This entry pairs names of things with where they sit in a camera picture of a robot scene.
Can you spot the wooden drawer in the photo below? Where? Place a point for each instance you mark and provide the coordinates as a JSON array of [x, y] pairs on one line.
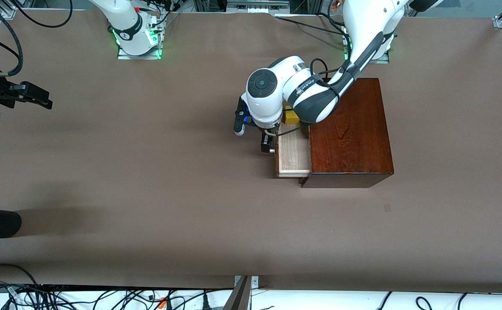
[[294, 155]]

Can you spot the small aluminium bracket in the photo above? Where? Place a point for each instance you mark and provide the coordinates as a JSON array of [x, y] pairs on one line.
[[255, 282]]

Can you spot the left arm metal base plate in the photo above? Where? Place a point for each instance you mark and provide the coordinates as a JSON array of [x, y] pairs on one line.
[[384, 58]]

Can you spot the dark metal bar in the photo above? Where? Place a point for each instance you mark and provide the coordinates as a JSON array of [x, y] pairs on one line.
[[238, 299]]

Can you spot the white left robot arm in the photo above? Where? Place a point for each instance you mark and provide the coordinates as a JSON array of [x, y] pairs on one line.
[[311, 94]]

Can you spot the yellow cube block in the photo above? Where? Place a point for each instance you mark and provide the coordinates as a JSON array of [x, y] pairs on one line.
[[291, 117]]

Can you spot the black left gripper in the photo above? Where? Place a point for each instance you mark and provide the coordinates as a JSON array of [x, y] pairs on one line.
[[266, 142]]

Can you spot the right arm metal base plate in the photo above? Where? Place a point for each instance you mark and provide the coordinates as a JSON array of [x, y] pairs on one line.
[[147, 56]]

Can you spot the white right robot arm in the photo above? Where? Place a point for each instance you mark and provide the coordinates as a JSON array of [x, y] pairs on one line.
[[126, 26]]

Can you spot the dark brown wooden cabinet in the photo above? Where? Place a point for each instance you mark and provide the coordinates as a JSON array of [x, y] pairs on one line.
[[354, 137]]

